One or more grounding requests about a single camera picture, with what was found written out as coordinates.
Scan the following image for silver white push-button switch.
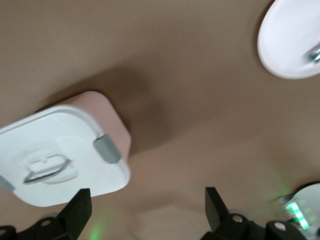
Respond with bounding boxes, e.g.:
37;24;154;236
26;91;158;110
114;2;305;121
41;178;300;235
303;41;320;66

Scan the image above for white lidded box grey latches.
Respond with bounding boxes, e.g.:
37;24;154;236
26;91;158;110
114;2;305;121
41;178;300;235
0;91;132;208

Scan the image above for brown table cover mat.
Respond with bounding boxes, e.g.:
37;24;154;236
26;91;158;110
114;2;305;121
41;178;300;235
0;0;320;240

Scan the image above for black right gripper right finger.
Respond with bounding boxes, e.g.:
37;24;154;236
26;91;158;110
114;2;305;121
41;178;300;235
202;186;305;240

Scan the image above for pink round plate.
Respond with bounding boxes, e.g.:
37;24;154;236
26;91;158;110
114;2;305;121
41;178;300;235
257;0;320;80

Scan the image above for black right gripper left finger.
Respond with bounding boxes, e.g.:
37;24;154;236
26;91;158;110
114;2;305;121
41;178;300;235
0;188;93;240

